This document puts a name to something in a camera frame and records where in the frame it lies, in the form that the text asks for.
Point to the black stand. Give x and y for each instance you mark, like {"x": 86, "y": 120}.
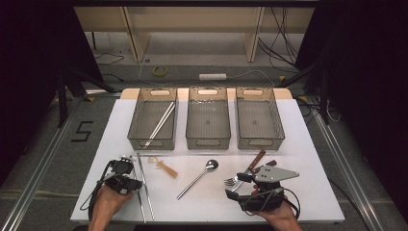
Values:
{"x": 62, "y": 96}
{"x": 324, "y": 96}

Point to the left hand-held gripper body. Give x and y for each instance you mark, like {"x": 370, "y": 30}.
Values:
{"x": 123, "y": 184}

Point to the metal floor rail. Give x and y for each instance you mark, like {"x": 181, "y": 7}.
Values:
{"x": 340, "y": 162}
{"x": 43, "y": 163}

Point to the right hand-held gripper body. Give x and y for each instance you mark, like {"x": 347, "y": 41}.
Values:
{"x": 275, "y": 174}

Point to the short metal rail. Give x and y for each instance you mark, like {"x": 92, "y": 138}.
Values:
{"x": 102, "y": 93}

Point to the metal spoon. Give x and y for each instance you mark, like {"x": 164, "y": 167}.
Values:
{"x": 211, "y": 165}

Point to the light wooden shelf unit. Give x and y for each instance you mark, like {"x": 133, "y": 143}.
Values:
{"x": 192, "y": 19}

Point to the translucent grey storage bin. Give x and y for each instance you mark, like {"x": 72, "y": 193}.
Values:
{"x": 208, "y": 118}
{"x": 144, "y": 115}
{"x": 258, "y": 118}

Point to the person's left hand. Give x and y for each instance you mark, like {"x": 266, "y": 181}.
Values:
{"x": 107, "y": 202}

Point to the person's right hand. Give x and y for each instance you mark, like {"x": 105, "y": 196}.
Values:
{"x": 282, "y": 215}

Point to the small wooden spoon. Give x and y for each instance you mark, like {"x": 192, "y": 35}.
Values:
{"x": 168, "y": 170}

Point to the white power strip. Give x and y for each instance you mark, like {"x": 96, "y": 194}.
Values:
{"x": 212, "y": 77}

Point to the yellow tape roll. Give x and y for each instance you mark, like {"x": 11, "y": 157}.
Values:
{"x": 153, "y": 71}

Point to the black curtain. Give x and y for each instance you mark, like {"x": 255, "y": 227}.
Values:
{"x": 369, "y": 80}
{"x": 32, "y": 64}

